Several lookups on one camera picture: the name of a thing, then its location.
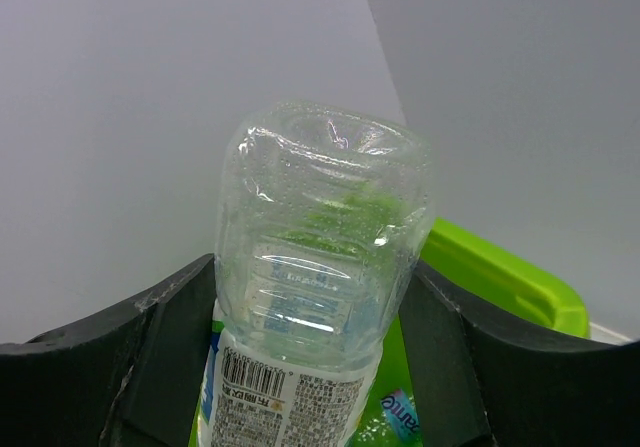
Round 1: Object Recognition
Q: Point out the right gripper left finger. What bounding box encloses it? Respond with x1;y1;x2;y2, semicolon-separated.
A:
1;254;216;446

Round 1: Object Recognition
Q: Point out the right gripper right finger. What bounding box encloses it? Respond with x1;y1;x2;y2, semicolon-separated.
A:
399;262;639;446

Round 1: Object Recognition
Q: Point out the blue cap water bottle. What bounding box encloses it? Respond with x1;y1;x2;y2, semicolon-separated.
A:
352;389;423;447

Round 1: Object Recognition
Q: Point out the clear bottle blue label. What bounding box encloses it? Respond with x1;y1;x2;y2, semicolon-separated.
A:
194;101;435;446

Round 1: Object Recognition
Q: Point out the green plastic bin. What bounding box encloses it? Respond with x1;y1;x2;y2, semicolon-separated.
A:
350;218;591;446

